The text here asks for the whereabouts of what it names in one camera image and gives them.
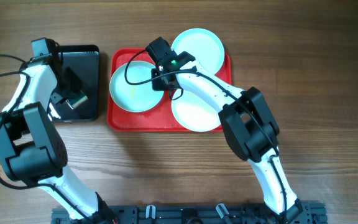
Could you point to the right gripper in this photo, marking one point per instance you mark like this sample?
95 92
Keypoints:
156 84

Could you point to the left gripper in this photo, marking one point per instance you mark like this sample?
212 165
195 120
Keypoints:
76 82

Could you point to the green and yellow sponge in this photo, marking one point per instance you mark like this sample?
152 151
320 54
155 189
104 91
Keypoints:
77 100

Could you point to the light blue plate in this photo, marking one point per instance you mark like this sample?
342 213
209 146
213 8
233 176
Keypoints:
134 98
204 45

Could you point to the white plate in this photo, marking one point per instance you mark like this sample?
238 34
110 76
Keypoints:
193 113

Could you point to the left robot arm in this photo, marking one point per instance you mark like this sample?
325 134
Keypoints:
55 80

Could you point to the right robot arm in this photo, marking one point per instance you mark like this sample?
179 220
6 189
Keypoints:
248 124

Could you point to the black rectangular tray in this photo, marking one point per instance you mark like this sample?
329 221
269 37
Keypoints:
84 61

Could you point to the red plastic tray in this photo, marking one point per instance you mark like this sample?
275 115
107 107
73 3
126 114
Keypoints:
159 118

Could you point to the light blue plate top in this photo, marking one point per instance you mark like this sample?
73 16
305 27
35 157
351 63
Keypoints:
204 45

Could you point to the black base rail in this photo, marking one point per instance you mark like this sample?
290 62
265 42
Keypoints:
313 213

